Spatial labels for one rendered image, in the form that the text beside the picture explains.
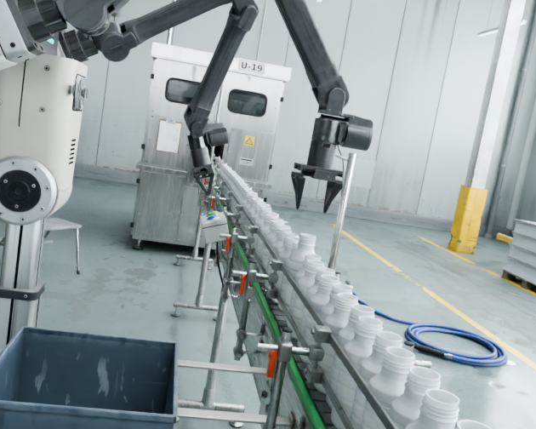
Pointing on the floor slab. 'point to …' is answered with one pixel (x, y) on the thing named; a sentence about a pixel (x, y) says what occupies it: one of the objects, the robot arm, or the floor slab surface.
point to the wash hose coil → (449, 351)
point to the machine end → (148, 214)
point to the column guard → (467, 220)
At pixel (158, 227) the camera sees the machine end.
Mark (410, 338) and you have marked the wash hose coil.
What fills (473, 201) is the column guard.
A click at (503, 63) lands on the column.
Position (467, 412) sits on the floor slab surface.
